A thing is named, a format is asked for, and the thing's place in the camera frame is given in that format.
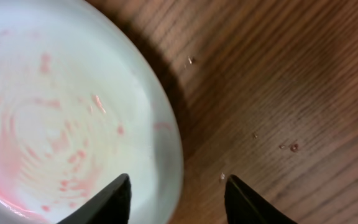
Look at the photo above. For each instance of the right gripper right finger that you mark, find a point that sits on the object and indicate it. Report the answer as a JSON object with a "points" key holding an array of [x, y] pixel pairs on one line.
{"points": [[245, 206]]}

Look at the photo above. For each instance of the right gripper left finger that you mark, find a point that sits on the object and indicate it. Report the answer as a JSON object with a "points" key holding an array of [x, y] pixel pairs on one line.
{"points": [[111, 205]]}

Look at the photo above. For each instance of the light blue plate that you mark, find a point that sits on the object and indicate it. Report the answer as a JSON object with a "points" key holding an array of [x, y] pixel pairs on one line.
{"points": [[79, 106]]}

